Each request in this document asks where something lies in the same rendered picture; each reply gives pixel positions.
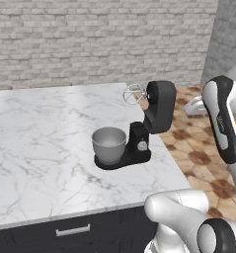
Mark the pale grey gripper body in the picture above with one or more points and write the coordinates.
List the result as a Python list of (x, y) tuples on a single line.
[(194, 106)]

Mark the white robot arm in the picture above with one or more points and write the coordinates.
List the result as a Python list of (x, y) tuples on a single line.
[(183, 210)]

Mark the black stand mixer head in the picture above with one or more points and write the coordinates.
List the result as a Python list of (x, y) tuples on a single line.
[(160, 105)]

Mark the silver mixer knob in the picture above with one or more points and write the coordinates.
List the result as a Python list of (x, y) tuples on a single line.
[(142, 146)]

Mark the grey metal mixing bowl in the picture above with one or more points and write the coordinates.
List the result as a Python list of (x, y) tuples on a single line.
[(109, 145)]

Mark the dark drawer front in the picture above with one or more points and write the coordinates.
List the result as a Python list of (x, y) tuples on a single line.
[(30, 235)]

